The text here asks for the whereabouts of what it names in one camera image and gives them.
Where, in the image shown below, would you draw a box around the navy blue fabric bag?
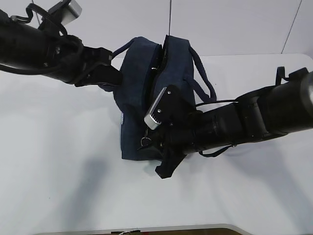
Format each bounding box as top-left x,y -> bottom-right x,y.
101,35 -> 217,161

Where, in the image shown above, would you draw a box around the silver zipper pull ring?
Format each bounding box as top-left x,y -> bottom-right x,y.
139,127 -> 153,147

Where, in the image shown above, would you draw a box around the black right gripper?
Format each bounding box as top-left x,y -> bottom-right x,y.
139,110 -> 220,179

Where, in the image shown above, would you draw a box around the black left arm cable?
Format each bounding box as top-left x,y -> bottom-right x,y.
10,3 -> 69,37

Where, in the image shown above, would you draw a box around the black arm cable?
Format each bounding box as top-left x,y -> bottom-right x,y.
194,66 -> 287,158
10,3 -> 69,37

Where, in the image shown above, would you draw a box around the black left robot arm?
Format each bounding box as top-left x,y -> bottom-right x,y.
0,11 -> 123,87

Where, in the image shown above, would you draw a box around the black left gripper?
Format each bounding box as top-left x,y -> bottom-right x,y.
56,35 -> 122,87

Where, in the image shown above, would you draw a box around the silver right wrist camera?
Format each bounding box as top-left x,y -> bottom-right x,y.
143,85 -> 184,131

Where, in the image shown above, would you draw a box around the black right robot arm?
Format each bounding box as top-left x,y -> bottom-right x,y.
140,67 -> 313,179

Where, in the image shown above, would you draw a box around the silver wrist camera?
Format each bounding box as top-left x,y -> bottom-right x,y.
48,0 -> 83,25
143,85 -> 184,131

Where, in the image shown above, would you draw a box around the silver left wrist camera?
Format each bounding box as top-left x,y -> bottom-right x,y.
48,0 -> 83,25

